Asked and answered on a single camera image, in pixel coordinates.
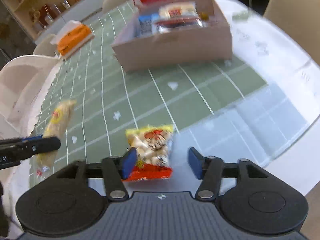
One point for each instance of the flatbread packet with red label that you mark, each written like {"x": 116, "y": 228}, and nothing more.
{"x": 175, "y": 11}

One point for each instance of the white lace-edged cover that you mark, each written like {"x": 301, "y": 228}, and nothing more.
{"x": 22, "y": 80}

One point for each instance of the yellow red snack packet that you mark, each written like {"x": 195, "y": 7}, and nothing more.
{"x": 150, "y": 142}

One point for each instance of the beige dining chair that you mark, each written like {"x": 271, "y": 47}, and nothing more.
{"x": 295, "y": 10}
{"x": 46, "y": 47}

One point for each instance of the silver foil snack packet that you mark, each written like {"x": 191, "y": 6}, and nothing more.
{"x": 180, "y": 29}

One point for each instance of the beige snack packet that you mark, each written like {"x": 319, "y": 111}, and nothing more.
{"x": 60, "y": 120}

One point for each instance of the orange tissue box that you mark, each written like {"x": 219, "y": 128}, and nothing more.
{"x": 75, "y": 37}

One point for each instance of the pink cardboard box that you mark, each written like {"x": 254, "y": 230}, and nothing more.
{"x": 175, "y": 47}

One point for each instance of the white wooden shelf cabinet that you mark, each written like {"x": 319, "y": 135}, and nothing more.
{"x": 87, "y": 1}

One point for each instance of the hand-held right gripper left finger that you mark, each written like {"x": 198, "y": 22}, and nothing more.
{"x": 130, "y": 162}

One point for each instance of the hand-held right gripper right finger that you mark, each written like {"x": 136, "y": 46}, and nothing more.
{"x": 196, "y": 162}

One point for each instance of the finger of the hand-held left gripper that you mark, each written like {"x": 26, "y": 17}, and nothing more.
{"x": 47, "y": 145}
{"x": 31, "y": 138}

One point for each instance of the green checked tablecloth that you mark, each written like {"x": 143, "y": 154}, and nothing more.
{"x": 150, "y": 92}

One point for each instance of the blue white snack packet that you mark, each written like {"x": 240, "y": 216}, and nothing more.
{"x": 145, "y": 26}

